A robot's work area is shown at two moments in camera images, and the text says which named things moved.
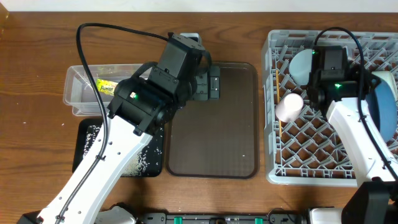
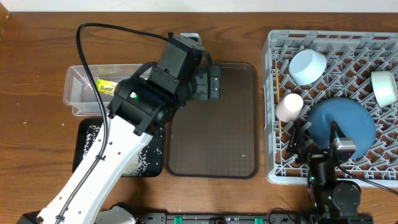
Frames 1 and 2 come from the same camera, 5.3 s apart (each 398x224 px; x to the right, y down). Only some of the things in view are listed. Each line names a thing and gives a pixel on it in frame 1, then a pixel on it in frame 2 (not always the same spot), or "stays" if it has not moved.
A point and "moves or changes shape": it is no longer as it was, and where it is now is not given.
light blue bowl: [301, 67] stays
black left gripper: [205, 89] stays
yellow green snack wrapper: [106, 86] stays
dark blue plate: [381, 104] moves or changes shape
